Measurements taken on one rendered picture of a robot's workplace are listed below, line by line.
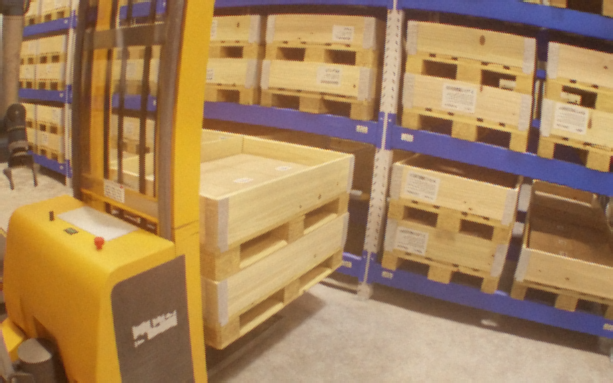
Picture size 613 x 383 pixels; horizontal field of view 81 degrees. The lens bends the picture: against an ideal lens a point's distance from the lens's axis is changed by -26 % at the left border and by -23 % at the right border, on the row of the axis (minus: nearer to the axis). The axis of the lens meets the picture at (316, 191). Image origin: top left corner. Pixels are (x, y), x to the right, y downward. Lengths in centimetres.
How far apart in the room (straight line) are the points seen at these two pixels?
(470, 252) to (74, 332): 222
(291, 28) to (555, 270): 234
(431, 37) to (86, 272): 223
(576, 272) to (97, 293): 251
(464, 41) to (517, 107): 49
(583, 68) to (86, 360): 274
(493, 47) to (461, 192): 89
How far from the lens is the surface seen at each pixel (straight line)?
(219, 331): 193
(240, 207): 180
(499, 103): 265
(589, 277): 286
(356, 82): 288
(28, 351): 185
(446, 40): 273
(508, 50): 267
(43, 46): 611
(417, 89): 275
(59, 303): 164
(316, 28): 305
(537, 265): 281
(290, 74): 311
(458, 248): 282
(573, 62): 267
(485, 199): 270
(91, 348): 150
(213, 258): 177
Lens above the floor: 149
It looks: 15 degrees down
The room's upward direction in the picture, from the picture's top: 5 degrees clockwise
